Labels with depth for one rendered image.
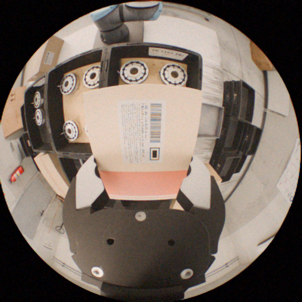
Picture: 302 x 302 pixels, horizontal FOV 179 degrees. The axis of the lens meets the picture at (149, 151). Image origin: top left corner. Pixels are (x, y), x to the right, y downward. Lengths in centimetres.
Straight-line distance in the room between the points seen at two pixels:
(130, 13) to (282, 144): 294
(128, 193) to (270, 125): 300
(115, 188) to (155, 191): 6
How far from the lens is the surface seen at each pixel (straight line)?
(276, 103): 293
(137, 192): 15
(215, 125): 69
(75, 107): 50
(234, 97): 112
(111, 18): 50
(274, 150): 292
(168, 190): 15
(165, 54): 39
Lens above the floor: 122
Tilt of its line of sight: 61 degrees down
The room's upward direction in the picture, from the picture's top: 176 degrees clockwise
